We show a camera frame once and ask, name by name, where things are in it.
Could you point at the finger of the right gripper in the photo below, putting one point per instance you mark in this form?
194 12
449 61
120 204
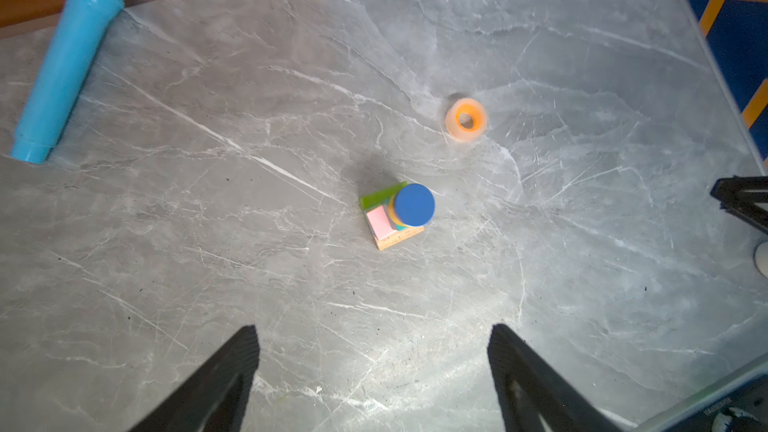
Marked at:
745 198

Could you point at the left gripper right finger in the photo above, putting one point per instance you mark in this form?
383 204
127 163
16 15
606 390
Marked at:
531 394

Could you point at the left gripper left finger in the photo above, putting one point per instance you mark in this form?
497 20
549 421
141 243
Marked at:
215 396

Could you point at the natural wood rectangular block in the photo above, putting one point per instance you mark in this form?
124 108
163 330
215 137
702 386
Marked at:
397 237

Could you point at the dark blue cylinder block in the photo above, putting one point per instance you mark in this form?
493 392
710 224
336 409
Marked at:
414 205

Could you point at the yellow cylinder block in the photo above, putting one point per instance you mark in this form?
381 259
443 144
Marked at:
390 208

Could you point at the pink rectangular block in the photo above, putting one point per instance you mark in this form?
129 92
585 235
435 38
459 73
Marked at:
380 223

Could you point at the dark green rectangular block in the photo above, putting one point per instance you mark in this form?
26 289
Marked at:
375 199

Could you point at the white bottle green cap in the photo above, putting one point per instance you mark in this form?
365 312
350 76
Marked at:
760 257

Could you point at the cyan toy microphone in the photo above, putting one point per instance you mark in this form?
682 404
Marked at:
71 52

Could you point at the aluminium front rail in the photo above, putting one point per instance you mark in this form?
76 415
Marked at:
738 402

